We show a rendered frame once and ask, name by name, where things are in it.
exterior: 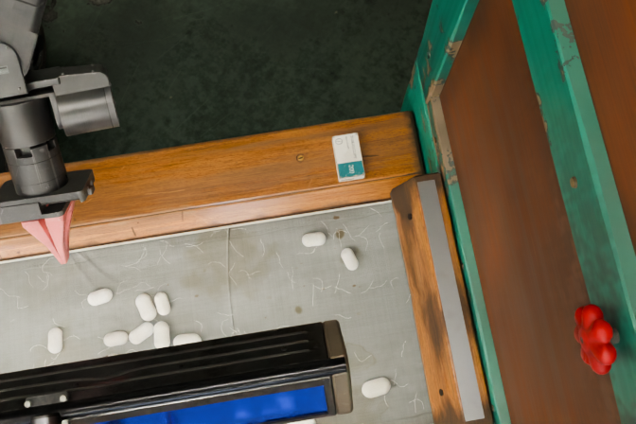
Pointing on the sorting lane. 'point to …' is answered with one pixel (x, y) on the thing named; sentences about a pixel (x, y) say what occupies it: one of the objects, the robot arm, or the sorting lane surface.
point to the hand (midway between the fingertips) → (62, 255)
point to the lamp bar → (197, 381)
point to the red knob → (595, 338)
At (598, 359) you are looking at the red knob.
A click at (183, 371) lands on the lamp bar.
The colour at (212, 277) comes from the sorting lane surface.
